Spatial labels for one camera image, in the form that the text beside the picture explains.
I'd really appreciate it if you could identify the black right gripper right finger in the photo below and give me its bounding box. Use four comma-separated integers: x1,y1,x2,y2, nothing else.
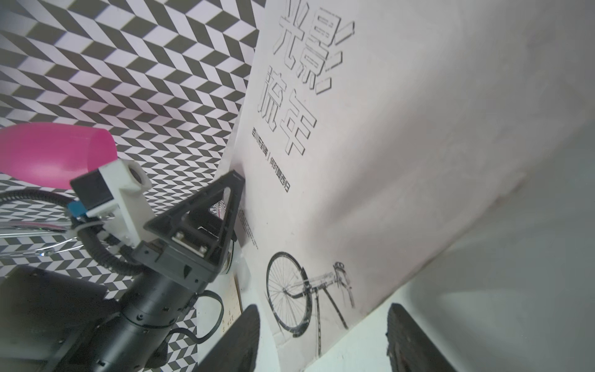
387,303,456,372

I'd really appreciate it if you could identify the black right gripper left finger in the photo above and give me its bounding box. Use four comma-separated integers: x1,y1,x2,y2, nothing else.
193,304,260,372

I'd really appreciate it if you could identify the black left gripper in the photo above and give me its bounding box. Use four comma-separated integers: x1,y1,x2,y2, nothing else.
133,170,245,291

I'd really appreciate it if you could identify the white photo album bicycle cover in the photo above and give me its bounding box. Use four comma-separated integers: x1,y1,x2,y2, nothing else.
226,1,594,371

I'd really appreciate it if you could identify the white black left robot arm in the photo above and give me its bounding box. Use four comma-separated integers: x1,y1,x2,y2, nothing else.
1,164,245,371

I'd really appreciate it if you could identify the beige calendar card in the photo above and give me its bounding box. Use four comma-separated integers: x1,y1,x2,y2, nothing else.
219,274,243,334

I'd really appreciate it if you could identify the pink plastic cup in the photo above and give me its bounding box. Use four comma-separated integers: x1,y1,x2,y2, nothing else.
1,122,118,189

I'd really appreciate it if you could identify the chrome wire cup stand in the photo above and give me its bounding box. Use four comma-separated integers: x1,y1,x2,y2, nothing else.
1,220,84,260

